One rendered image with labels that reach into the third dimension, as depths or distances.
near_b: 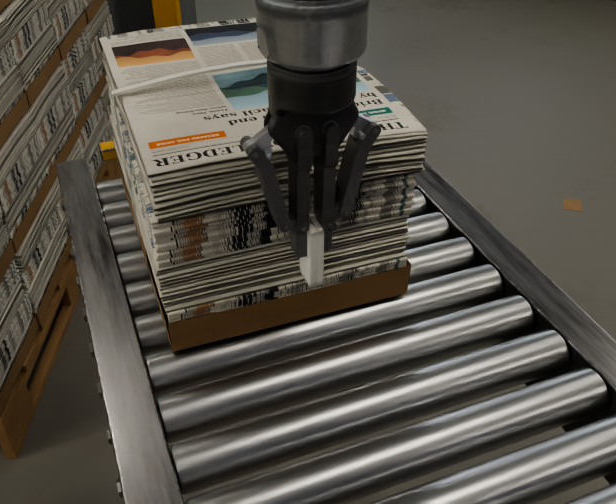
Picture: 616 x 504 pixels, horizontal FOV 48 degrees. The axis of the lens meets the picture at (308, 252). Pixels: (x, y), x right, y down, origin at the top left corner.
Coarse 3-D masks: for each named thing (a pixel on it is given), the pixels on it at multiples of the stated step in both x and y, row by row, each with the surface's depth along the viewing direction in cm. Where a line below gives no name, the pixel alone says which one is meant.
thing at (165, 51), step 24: (192, 24) 93; (216, 24) 93; (240, 24) 93; (120, 48) 85; (144, 48) 85; (168, 48) 86; (192, 48) 86; (216, 48) 86; (240, 48) 86; (120, 72) 80; (144, 72) 80; (168, 72) 80; (120, 120) 82; (120, 144) 90
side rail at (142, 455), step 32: (64, 192) 102; (96, 192) 103; (96, 224) 96; (96, 256) 90; (96, 288) 85; (96, 320) 80; (128, 320) 80; (96, 352) 76; (128, 352) 76; (128, 384) 73; (128, 416) 69; (128, 448) 66; (160, 448) 66; (128, 480) 63; (160, 480) 63
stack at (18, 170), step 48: (48, 0) 184; (0, 48) 153; (48, 48) 183; (0, 96) 153; (48, 96) 182; (48, 144) 183; (96, 144) 223; (0, 192) 151; (0, 240) 152; (48, 240) 182; (0, 288) 153; (0, 336) 153; (0, 384) 152; (0, 432) 154
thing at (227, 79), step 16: (128, 80) 79; (144, 80) 79; (176, 80) 79; (192, 80) 79; (208, 80) 79; (224, 80) 79; (240, 80) 79; (256, 80) 79; (128, 96) 76; (144, 96) 76; (160, 96) 76; (176, 96) 76; (128, 144) 78; (128, 160) 84; (128, 176) 84
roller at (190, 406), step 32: (448, 320) 80; (480, 320) 81; (512, 320) 82; (320, 352) 77; (352, 352) 76; (384, 352) 77; (416, 352) 78; (448, 352) 80; (224, 384) 73; (256, 384) 73; (288, 384) 74; (320, 384) 75; (352, 384) 76; (160, 416) 70; (192, 416) 70; (224, 416) 72; (256, 416) 74
